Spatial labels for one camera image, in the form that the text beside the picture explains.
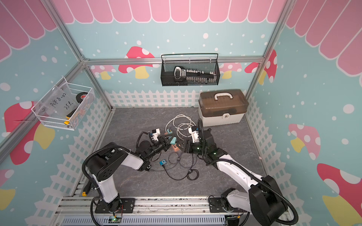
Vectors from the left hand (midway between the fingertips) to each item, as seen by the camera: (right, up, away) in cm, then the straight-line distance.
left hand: (177, 137), depth 83 cm
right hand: (+2, -4, -5) cm, 6 cm away
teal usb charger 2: (-6, +2, +13) cm, 15 cm away
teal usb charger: (-2, -2, -2) cm, 3 cm away
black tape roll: (-55, +23, -4) cm, 60 cm away
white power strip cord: (+4, +8, +25) cm, 27 cm away
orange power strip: (-1, -9, +11) cm, 14 cm away
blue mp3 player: (-9, -17, +6) cm, 20 cm away
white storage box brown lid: (+30, +19, +10) cm, 37 cm away
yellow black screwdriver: (-51, -28, -4) cm, 59 cm away
